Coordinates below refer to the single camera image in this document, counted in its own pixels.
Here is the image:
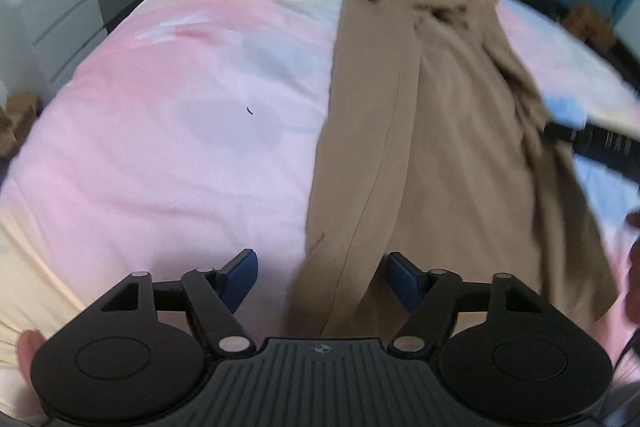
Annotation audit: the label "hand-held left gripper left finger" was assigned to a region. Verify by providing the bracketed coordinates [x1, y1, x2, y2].
[92, 248, 259, 360]

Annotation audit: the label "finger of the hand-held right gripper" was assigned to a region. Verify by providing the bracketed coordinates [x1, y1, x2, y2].
[542, 93, 640, 184]

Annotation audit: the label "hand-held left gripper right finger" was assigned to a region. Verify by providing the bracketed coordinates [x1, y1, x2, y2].
[385, 251, 551, 360]

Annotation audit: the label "tan pants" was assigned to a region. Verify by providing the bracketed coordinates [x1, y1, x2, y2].
[285, 0, 618, 338]

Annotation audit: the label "person's left hand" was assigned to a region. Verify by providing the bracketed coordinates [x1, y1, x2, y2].
[16, 329, 52, 413]

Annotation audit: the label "small brown box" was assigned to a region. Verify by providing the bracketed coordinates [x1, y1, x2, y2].
[564, 1, 618, 54]

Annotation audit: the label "pastel tie-dye bedsheet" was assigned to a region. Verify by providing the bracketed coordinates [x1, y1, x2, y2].
[0, 0, 640, 427]

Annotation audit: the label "brown cardboard box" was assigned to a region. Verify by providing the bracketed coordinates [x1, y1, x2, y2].
[0, 93, 43, 160]

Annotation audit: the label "white drawer cabinet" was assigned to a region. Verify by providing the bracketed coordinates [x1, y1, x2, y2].
[0, 0, 196, 95]

